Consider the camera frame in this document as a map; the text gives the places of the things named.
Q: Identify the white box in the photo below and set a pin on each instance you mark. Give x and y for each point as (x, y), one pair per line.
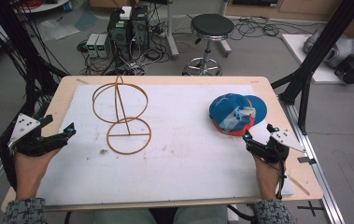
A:
(125, 12)

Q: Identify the person's legs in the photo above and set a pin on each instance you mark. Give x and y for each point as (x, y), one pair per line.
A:
(196, 216)

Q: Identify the black computer tower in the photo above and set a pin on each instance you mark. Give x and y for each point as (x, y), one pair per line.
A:
(140, 28)
(119, 34)

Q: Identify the grey rounded device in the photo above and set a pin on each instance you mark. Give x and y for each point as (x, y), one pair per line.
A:
(339, 46)

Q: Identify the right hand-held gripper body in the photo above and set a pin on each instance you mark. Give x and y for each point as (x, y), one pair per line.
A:
(274, 151)

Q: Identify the grey power supply unit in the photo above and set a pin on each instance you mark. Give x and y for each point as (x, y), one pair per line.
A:
(103, 46)
(92, 45)

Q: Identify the black metal frame post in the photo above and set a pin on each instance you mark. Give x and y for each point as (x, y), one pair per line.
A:
(321, 49)
(12, 46)

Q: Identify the white foam mat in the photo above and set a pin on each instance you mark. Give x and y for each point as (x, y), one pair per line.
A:
(181, 161)

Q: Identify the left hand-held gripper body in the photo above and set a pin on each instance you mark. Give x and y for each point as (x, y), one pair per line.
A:
(25, 126)

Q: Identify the person's left hand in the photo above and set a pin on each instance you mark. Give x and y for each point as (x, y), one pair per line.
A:
(30, 174)

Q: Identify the person's right hand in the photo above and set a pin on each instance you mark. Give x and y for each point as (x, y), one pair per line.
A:
(268, 179)

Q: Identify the blue and red cap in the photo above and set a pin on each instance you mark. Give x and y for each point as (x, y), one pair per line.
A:
(227, 109)

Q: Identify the aluminium rail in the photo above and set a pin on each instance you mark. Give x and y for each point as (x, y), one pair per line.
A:
(314, 165)

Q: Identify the black device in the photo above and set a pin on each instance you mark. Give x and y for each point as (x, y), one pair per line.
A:
(352, 71)

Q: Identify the black tape cross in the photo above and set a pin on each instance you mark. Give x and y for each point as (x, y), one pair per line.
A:
(311, 207)

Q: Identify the white stand leg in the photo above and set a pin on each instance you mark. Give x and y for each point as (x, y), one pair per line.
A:
(172, 34)

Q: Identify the blue tape roll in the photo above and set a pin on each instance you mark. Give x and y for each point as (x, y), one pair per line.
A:
(67, 6)

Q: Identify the clear plastic sheet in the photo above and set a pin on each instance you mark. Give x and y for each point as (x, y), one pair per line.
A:
(58, 29)

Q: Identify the black round stool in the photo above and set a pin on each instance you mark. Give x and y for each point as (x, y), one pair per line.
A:
(212, 26)

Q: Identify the black tape piece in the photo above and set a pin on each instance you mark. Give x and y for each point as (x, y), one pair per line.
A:
(306, 160)

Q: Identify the white platform board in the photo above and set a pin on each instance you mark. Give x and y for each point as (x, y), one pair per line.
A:
(299, 49)

